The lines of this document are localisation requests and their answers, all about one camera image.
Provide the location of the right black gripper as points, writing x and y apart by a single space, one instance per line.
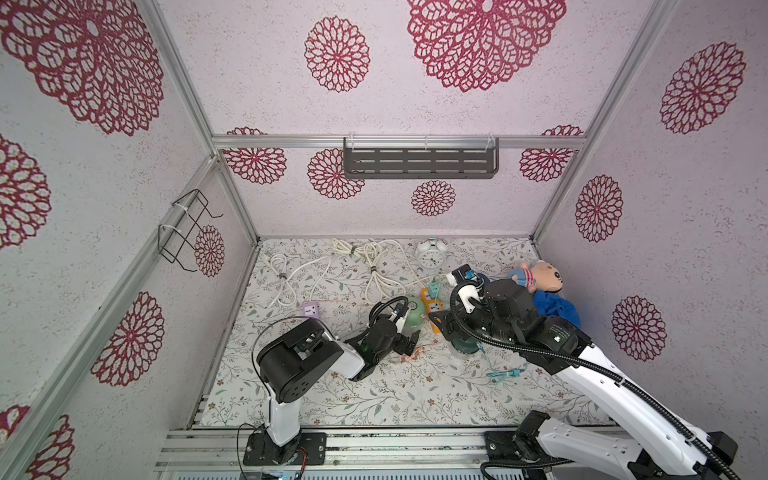
459 324

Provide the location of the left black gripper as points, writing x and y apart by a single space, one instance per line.
404 339

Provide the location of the teal plug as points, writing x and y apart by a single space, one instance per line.
433 290

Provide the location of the light green meat grinder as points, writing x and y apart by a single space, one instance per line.
416 314

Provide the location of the dark green meat grinder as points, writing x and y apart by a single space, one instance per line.
467 346

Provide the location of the orange power strip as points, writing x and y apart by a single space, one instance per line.
432 305

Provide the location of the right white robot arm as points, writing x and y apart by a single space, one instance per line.
659 445

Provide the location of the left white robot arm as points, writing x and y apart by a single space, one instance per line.
292 364

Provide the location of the blue cloth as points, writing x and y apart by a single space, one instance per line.
551 304

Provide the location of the pig plush toy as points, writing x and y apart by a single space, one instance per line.
539 276

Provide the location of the white twin-bell alarm clock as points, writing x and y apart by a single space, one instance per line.
431 254

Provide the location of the grey wall shelf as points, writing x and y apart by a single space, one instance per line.
420 159

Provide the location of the black wire rack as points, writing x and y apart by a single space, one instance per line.
192 242

